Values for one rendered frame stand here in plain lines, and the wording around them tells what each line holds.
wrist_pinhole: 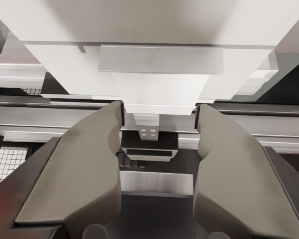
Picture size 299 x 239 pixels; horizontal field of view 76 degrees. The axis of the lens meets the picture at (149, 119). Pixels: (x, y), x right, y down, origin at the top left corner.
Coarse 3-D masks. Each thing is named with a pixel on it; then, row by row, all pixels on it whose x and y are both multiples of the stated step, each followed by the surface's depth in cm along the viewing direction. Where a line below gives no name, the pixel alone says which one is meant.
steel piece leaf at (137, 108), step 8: (128, 104) 23; (136, 104) 23; (128, 112) 26; (136, 112) 26; (144, 112) 25; (152, 112) 25; (160, 112) 25; (168, 112) 25; (176, 112) 25; (184, 112) 25
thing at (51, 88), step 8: (48, 72) 23; (48, 80) 23; (56, 80) 23; (48, 88) 22; (56, 88) 22; (64, 88) 22; (48, 96) 23; (56, 96) 23; (64, 96) 22; (72, 96) 22; (80, 96) 22; (88, 96) 22; (56, 104) 25; (64, 104) 25; (72, 104) 25; (80, 104) 24; (88, 104) 24; (96, 104) 24; (104, 104) 24; (208, 104) 23
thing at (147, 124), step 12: (144, 120) 28; (156, 120) 27; (132, 132) 40; (144, 132) 34; (156, 132) 33; (132, 144) 40; (144, 144) 40; (156, 144) 40; (168, 144) 39; (132, 156) 42; (144, 156) 41; (156, 156) 40; (168, 156) 40
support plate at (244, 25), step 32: (0, 0) 11; (32, 0) 11; (64, 0) 11; (96, 0) 10; (128, 0) 10; (160, 0) 10; (192, 0) 10; (224, 0) 10; (256, 0) 10; (288, 0) 10; (32, 32) 13; (64, 32) 13; (96, 32) 13; (128, 32) 12; (160, 32) 12; (192, 32) 12; (224, 32) 12; (256, 32) 12; (64, 64) 16; (96, 64) 16; (224, 64) 15; (256, 64) 15; (224, 96) 20
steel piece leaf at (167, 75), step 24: (120, 48) 13; (144, 48) 13; (168, 48) 13; (192, 48) 13; (216, 48) 13; (120, 72) 13; (144, 72) 13; (168, 72) 13; (192, 72) 13; (216, 72) 13; (144, 96) 21; (168, 96) 21; (192, 96) 20
